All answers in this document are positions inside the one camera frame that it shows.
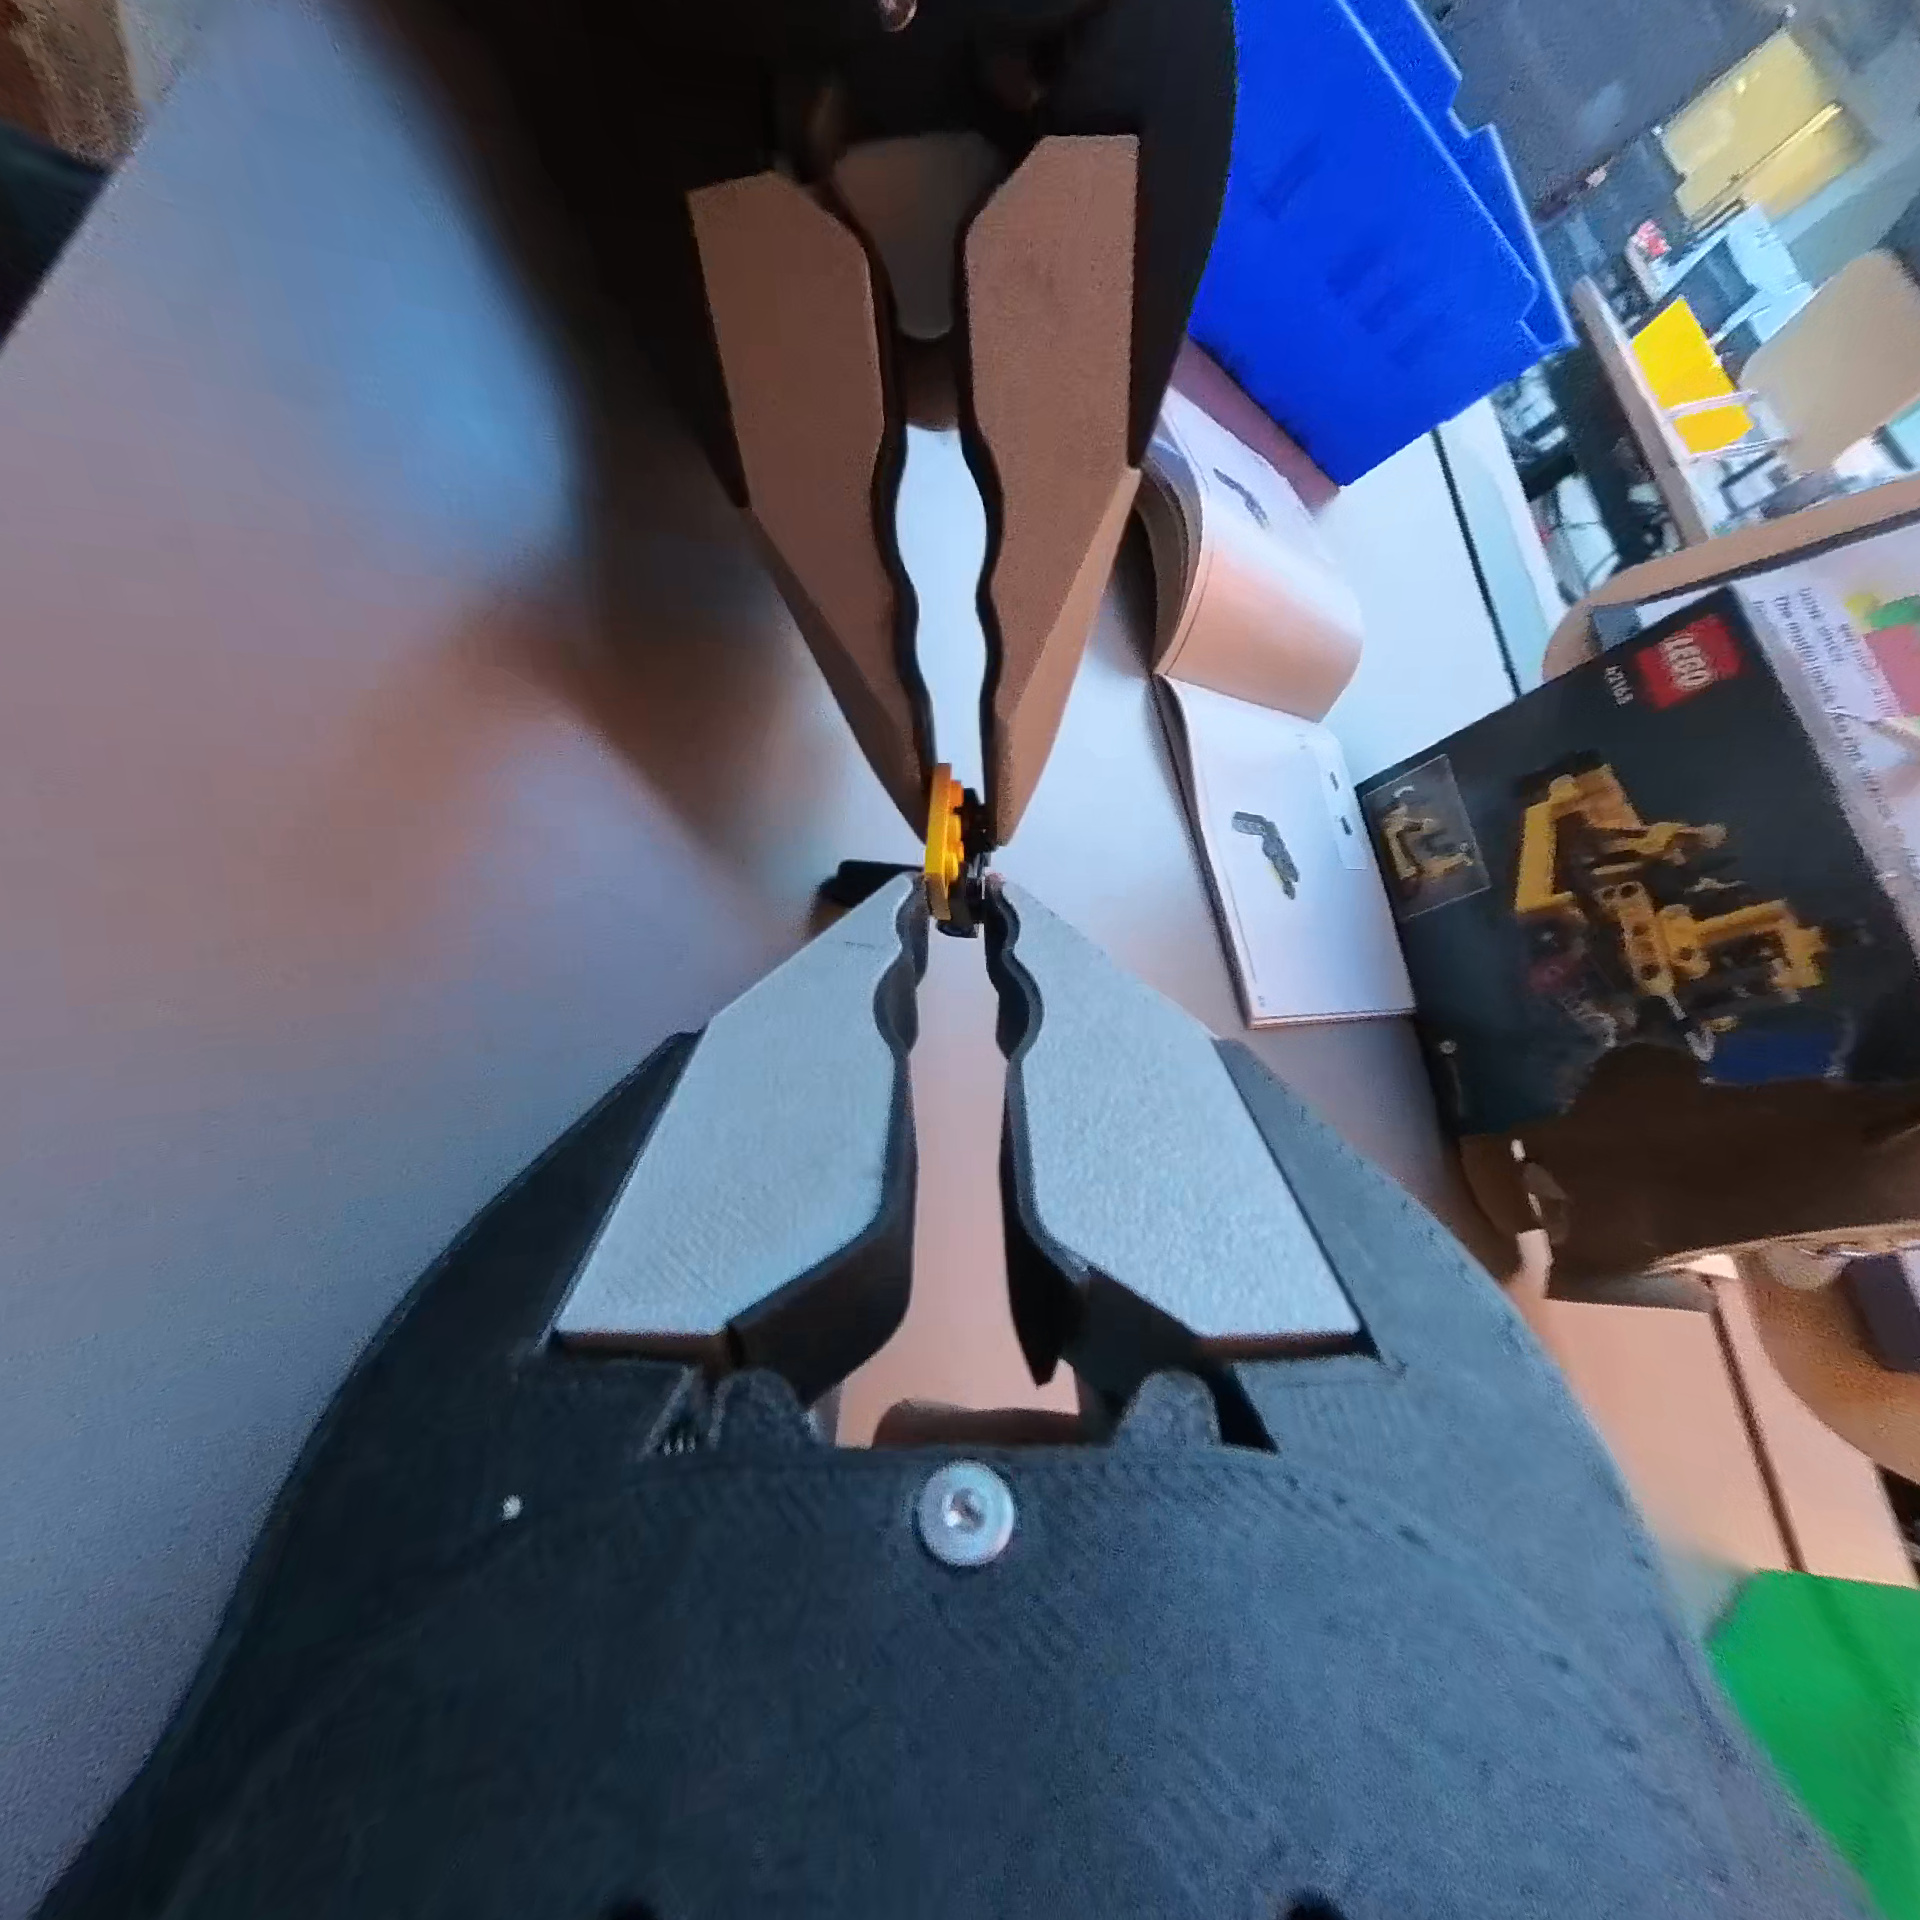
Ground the yellow and black lego assembly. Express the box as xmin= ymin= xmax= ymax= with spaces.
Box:
xmin=924 ymin=760 xmax=1000 ymax=941

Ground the black lego set box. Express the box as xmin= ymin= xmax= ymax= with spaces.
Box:
xmin=1353 ymin=517 xmax=1920 ymax=1290

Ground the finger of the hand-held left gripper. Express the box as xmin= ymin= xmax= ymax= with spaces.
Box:
xmin=958 ymin=133 xmax=1146 ymax=845
xmin=688 ymin=166 xmax=943 ymax=841

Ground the green plastic bin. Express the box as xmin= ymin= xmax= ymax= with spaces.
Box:
xmin=1702 ymin=1568 xmax=1920 ymax=1920

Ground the yellow panel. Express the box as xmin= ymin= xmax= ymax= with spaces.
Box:
xmin=1632 ymin=296 xmax=1751 ymax=453

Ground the large blue plastic bin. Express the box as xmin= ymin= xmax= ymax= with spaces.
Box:
xmin=1338 ymin=0 xmax=1580 ymax=361
xmin=1183 ymin=0 xmax=1560 ymax=489

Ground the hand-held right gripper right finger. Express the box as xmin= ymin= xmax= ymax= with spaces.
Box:
xmin=982 ymin=882 xmax=1369 ymax=1394

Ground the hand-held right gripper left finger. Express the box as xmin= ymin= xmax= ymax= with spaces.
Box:
xmin=550 ymin=873 xmax=927 ymax=1407

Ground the white lego instruction booklet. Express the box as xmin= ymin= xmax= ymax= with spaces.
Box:
xmin=1132 ymin=382 xmax=1422 ymax=1032

